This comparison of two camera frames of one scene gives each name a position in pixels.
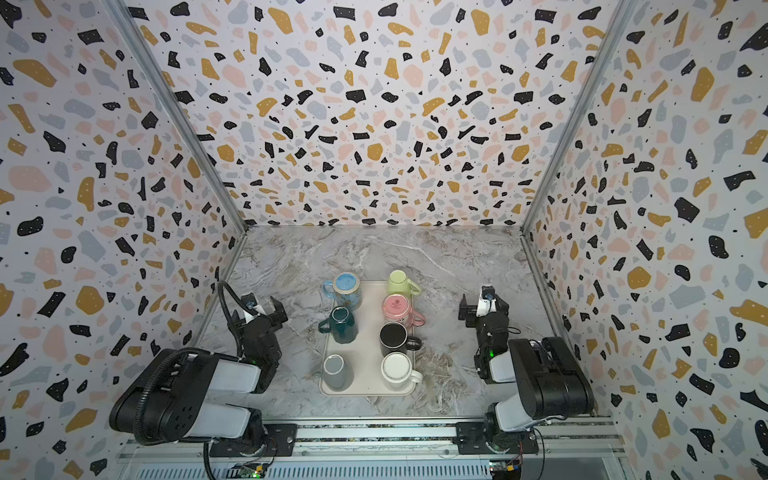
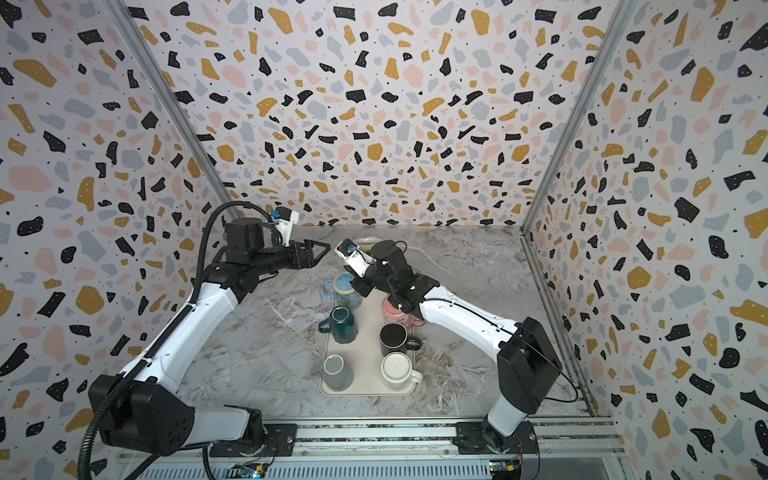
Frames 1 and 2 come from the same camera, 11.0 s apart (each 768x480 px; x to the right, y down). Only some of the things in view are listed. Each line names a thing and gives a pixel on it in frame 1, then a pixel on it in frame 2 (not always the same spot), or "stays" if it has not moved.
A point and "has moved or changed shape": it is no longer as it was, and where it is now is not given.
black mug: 393,337 stays
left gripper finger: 237,321 -> 306,258
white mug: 398,372 stays
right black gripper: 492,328 -> 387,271
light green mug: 398,283 has moved or changed shape
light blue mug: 345,289 stays
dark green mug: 343,327 stays
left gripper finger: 279,314 -> 308,248
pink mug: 396,308 stays
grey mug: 337,375 stays
